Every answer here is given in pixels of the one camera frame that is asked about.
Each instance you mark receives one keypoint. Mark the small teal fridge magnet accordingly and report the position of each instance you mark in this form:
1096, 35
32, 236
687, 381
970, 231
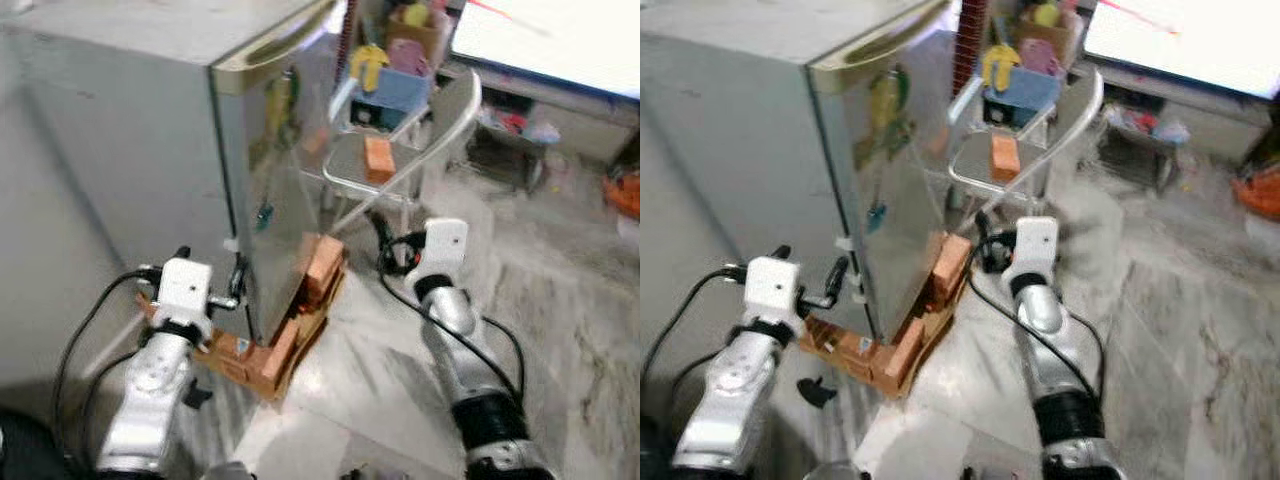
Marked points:
876, 217
266, 216

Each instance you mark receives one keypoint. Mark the pink toy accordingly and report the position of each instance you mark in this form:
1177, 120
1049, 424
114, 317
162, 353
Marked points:
1040, 55
408, 57

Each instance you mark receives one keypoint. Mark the orange plastic basket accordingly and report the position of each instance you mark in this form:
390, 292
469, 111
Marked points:
625, 195
1258, 192

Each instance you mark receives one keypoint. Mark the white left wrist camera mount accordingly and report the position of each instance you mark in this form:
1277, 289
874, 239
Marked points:
772, 288
184, 290

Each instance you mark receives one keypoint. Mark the yellow rubber glove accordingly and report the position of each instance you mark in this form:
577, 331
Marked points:
368, 62
1000, 62

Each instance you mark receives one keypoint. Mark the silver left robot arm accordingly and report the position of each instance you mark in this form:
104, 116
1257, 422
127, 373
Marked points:
150, 380
735, 385

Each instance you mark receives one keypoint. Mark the dark storage crate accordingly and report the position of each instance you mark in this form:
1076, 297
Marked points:
505, 160
1135, 160

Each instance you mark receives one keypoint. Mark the small black floor scrap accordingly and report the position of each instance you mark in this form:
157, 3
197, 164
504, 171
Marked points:
197, 394
815, 392

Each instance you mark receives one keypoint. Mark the white table board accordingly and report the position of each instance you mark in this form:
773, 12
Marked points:
550, 40
1180, 40

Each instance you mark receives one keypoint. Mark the brown wooden pallet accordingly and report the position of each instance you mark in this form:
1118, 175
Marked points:
300, 330
850, 350

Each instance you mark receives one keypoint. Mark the grey fridge cabinet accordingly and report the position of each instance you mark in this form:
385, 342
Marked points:
120, 150
740, 150

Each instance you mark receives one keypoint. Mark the metal folding chair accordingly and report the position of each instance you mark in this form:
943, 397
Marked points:
440, 140
1065, 135

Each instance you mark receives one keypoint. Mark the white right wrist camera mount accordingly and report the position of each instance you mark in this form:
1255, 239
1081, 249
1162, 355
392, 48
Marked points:
1035, 245
445, 245

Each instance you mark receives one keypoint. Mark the small orange block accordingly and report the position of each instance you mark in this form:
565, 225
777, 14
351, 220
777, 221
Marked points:
1004, 158
379, 160

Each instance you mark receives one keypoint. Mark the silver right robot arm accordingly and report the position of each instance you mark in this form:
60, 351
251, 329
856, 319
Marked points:
455, 315
1045, 315

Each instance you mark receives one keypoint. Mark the yellow green fridge sticker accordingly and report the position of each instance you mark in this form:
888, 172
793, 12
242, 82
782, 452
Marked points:
282, 110
888, 108

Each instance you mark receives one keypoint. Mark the red brown pole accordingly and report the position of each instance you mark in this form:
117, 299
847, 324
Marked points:
347, 40
970, 45

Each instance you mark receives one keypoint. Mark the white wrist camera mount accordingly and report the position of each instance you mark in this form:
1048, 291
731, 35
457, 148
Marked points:
445, 245
1035, 245
772, 288
184, 290

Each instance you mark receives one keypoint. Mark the brown cardboard box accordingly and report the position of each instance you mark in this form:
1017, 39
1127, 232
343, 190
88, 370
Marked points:
1055, 22
420, 25

